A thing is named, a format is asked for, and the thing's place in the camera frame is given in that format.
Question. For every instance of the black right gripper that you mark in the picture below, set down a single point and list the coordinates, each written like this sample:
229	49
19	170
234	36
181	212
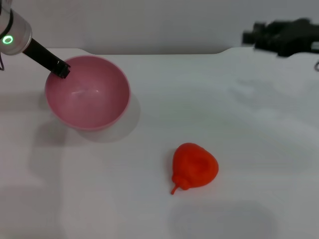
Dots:
291	37

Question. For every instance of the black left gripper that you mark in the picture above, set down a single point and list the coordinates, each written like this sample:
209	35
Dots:
41	54

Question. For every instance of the pink plastic bowl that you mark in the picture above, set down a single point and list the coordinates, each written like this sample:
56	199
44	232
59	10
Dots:
87	104

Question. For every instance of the soft orange toy fruit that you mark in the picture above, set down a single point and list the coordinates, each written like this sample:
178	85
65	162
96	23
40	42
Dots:
197	165

